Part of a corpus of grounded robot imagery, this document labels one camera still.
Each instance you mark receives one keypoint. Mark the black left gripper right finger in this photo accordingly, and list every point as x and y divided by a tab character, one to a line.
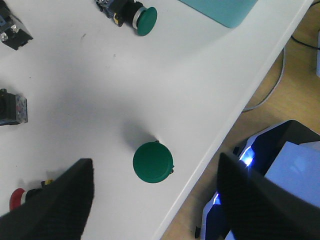
255	208

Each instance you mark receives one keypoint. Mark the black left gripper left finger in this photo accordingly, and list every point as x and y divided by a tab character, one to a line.
59	212

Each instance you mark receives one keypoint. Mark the yellow push button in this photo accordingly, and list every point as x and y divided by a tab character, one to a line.
13	108

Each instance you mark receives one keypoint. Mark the red push button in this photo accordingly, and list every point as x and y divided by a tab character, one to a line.
13	32
20	195

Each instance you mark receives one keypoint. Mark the light blue plastic box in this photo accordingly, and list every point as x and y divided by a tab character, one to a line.
229	13

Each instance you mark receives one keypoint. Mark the blue black device on floor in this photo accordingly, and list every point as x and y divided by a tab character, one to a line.
287	154

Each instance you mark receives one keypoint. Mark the green push button upright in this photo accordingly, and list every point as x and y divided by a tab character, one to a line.
153	162

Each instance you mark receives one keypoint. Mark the green push button lying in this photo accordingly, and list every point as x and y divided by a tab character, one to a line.
131	12

